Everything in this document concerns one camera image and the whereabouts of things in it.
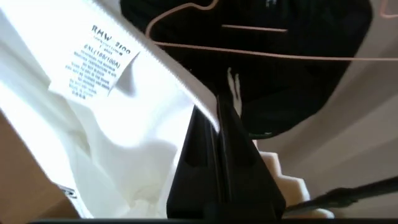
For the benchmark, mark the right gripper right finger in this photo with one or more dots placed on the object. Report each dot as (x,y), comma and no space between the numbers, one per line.
(248,180)

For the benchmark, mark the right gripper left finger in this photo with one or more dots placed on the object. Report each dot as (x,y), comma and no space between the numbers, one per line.
(199,174)

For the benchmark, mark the white printed T-shirt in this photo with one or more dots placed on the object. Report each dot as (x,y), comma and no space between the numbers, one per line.
(93,124)

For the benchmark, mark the black clothes rack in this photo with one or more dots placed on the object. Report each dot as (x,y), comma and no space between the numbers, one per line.
(342,194)

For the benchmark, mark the black shorts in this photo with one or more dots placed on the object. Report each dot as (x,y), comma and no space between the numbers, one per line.
(280,87)

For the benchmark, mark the pink clothes hanger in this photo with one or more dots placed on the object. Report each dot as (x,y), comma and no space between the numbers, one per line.
(255,28)
(311,56)

